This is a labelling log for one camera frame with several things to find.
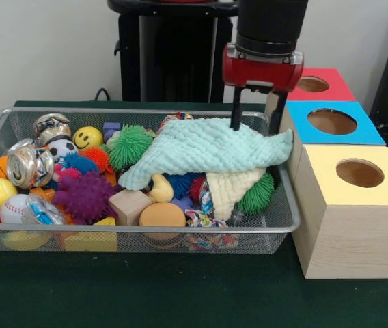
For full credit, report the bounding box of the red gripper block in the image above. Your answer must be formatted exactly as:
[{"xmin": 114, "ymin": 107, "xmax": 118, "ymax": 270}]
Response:
[{"xmin": 222, "ymin": 44, "xmax": 305, "ymax": 137}]

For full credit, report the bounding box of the mint green cloth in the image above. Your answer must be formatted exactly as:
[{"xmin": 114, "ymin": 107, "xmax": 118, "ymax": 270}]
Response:
[{"xmin": 117, "ymin": 118, "xmax": 295, "ymax": 192}]

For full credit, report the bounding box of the clear mesh bin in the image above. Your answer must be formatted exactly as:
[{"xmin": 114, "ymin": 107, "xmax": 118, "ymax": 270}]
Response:
[{"xmin": 0, "ymin": 107, "xmax": 301, "ymax": 255}]

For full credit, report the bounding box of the wooden three-hole sorting box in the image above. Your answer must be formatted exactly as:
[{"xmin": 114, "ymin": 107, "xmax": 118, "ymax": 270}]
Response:
[{"xmin": 264, "ymin": 67, "xmax": 388, "ymax": 279}]

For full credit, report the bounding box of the cream knitted cloth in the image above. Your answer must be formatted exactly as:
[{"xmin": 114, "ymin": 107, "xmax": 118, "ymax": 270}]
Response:
[{"xmin": 205, "ymin": 167, "xmax": 267, "ymax": 221}]

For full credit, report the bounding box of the green spiky ball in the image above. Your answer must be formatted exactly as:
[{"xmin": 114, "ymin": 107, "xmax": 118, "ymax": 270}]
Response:
[
  {"xmin": 108, "ymin": 124, "xmax": 154, "ymax": 172},
  {"xmin": 236, "ymin": 172, "xmax": 275, "ymax": 215}
]

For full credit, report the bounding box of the blue spiky ball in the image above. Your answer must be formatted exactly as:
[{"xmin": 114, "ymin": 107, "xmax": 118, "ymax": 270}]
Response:
[{"xmin": 163, "ymin": 172, "xmax": 196, "ymax": 200}]

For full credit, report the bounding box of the orange round disc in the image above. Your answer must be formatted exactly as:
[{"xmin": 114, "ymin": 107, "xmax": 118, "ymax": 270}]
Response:
[{"xmin": 139, "ymin": 202, "xmax": 186, "ymax": 241}]

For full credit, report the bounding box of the wooden cube block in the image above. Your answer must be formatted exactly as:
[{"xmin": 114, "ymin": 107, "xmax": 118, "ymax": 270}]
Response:
[{"xmin": 108, "ymin": 189, "xmax": 153, "ymax": 226}]

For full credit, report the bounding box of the purple spiky ball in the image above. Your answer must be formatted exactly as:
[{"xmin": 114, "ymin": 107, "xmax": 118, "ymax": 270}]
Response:
[{"xmin": 52, "ymin": 171, "xmax": 120, "ymax": 225}]

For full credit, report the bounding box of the dark green table cloth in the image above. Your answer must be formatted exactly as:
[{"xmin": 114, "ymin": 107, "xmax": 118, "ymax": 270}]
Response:
[{"xmin": 0, "ymin": 101, "xmax": 388, "ymax": 328}]

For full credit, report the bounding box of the crushed silver can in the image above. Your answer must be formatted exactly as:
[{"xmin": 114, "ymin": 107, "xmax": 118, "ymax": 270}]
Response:
[{"xmin": 6, "ymin": 139, "xmax": 55, "ymax": 189}]

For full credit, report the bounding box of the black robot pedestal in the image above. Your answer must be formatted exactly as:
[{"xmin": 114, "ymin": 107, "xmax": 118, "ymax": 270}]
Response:
[{"xmin": 107, "ymin": 0, "xmax": 243, "ymax": 103}]

